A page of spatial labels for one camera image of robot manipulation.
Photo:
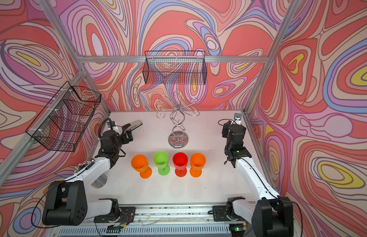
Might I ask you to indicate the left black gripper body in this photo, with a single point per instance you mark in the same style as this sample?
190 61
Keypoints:
124 139

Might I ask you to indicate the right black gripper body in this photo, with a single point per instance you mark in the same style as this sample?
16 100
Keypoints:
225 133

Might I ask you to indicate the orange wine glass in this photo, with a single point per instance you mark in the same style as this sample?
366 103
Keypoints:
140 164
197 163

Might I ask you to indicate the green plastic wine glass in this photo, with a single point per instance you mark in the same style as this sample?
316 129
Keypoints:
161 160

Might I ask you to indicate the red plastic wine glass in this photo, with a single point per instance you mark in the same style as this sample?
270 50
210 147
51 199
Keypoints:
180 161

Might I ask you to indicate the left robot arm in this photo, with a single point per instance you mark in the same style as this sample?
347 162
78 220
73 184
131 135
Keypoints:
66 202

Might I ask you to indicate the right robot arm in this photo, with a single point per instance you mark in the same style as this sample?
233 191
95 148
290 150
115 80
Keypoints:
272 215

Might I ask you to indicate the grey black stapler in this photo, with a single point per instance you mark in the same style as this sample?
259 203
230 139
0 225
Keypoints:
135 124

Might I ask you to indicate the metal cup of pens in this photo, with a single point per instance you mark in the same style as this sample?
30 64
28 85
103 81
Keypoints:
91 172

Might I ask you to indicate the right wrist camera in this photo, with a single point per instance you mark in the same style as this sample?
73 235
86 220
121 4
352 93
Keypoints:
237 119

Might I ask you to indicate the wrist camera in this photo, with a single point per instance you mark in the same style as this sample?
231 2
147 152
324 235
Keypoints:
237 119
113 126

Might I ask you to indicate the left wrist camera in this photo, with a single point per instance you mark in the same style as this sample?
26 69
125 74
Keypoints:
113 126

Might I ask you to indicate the chrome wire glass rack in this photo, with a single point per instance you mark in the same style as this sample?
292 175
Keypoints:
178 137

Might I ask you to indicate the black wire basket left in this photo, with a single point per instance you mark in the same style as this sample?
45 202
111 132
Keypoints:
67 117

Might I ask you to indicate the black wire basket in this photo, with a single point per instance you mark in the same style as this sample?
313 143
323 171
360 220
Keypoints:
67 117
175 67

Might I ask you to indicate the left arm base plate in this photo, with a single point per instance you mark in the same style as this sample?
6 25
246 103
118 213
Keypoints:
125 215

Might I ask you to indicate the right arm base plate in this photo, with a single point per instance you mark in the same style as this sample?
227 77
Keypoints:
221 213

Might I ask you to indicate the black wire basket back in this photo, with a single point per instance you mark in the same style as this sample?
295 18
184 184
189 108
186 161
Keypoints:
175 67

